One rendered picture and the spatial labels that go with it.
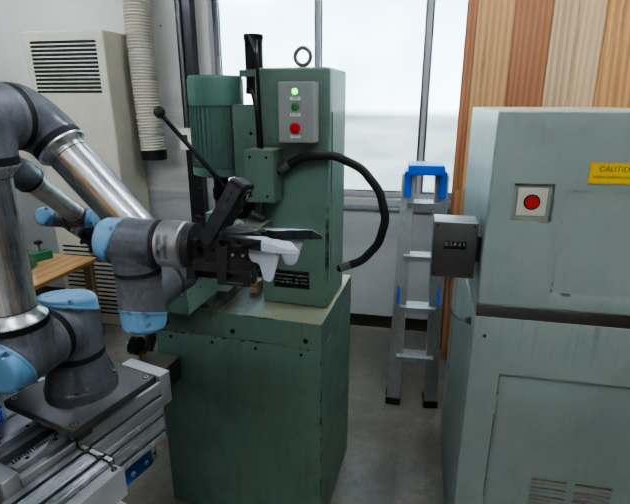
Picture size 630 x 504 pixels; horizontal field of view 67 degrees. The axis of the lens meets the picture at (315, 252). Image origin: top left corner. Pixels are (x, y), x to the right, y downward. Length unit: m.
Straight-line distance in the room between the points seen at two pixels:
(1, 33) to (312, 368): 3.09
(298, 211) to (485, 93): 1.53
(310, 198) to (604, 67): 1.83
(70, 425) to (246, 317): 0.61
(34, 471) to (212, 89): 1.07
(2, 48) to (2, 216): 3.00
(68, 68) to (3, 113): 2.29
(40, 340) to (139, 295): 0.26
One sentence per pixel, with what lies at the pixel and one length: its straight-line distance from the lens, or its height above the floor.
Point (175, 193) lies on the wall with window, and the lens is 3.28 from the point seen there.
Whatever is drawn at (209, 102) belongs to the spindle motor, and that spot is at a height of 1.43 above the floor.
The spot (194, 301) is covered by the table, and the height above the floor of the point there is 0.87.
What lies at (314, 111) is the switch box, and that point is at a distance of 1.34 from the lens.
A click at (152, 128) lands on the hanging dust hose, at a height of 1.27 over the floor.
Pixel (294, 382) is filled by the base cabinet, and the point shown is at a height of 0.59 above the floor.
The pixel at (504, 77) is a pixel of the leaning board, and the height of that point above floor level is 1.54.
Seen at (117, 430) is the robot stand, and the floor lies 0.71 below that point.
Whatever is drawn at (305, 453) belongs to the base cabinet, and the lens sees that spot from 1.70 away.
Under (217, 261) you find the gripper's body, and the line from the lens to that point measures 0.72.
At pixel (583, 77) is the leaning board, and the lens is 2.85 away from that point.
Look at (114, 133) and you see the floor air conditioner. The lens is 3.07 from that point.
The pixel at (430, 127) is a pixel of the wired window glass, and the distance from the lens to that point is 2.91.
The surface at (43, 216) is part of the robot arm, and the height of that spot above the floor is 1.01.
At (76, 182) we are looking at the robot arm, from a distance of 0.97.
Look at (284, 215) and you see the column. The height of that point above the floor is 1.10.
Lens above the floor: 1.44
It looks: 18 degrees down
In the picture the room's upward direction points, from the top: straight up
